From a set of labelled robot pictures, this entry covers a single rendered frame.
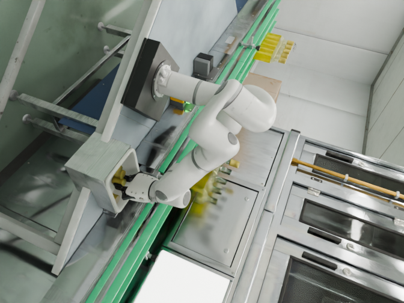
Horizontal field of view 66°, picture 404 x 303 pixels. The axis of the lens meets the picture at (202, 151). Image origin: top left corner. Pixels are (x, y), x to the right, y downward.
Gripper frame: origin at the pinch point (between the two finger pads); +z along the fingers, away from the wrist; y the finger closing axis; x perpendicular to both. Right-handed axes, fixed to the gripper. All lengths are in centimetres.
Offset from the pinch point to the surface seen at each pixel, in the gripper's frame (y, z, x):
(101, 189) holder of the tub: -9.8, -2.5, 9.2
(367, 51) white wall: 607, -76, -286
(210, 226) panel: 11.4, -24.4, -38.4
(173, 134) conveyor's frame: 32.1, -4.7, -3.9
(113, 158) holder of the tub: -0.4, -4.1, 15.0
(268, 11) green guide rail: 166, -10, -8
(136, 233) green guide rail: -11.0, -6.6, -16.4
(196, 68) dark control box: 77, 3, 1
